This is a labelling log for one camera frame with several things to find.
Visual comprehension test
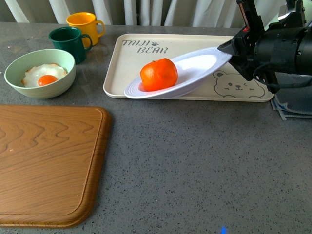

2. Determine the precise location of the orange mandarin fruit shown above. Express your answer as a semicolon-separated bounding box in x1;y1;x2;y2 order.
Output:
140;58;178;92

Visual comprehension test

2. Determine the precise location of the fake fried egg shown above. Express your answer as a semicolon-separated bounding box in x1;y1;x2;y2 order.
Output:
21;63;67;88

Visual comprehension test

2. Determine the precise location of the wooden cutting board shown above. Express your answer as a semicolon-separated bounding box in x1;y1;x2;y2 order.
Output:
0;105;112;228

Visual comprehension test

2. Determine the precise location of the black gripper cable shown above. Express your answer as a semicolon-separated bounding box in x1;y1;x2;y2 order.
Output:
253;63;312;89

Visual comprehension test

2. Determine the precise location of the cream bear serving tray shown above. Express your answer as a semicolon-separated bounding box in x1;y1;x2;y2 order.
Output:
103;34;273;102

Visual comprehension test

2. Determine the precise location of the white pleated curtain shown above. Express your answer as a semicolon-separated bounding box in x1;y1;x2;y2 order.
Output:
0;0;288;29

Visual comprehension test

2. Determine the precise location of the dark green mug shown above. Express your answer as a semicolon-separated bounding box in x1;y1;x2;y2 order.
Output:
49;26;93;64

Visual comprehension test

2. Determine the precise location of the yellow mug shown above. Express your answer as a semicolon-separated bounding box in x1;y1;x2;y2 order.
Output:
66;12;106;45

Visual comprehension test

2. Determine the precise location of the light green bowl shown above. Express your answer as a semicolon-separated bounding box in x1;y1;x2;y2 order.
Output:
4;49;76;99

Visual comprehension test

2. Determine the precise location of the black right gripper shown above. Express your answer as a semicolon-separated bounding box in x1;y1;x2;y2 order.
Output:
217;0;305;81

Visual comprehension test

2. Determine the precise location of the white ribbed deep plate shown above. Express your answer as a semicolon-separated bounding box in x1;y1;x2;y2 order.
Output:
124;47;232;99

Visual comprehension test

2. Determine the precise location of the grey folded cloth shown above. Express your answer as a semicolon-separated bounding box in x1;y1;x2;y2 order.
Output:
271;73;312;120

